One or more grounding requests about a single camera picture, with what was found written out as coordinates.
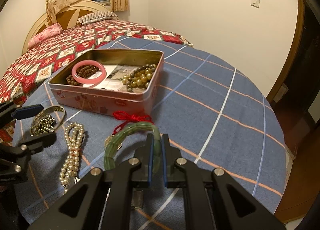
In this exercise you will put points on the red patchwork bedspread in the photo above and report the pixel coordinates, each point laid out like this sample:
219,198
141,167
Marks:
29,71

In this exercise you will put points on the white wall switch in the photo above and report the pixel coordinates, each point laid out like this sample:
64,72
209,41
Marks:
255,3

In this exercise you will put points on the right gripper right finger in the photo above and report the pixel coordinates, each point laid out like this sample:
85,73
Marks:
213,199

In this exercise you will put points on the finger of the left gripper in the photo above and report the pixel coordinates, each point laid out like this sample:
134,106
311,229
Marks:
36,144
27,112

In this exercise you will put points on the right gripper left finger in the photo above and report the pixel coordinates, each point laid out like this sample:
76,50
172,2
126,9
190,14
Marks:
101,199

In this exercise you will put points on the pink pillow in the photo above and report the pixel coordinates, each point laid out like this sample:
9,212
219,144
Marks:
49,32

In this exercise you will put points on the pink jade bangle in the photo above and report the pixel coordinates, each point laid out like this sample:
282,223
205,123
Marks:
87,72

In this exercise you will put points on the cream wooden headboard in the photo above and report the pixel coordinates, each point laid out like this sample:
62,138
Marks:
67,18

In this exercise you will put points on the gold metal bangle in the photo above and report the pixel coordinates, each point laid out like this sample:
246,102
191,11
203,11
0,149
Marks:
47,121

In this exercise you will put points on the striped pillow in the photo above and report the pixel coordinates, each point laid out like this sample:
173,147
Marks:
96,17

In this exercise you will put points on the pink metal tin box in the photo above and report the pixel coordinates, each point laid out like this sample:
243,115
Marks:
141,84

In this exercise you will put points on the paper cards in tin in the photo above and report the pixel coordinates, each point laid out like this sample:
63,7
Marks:
113,79

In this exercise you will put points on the blue plaid tablecloth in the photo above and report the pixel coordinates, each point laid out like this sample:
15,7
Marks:
214,114

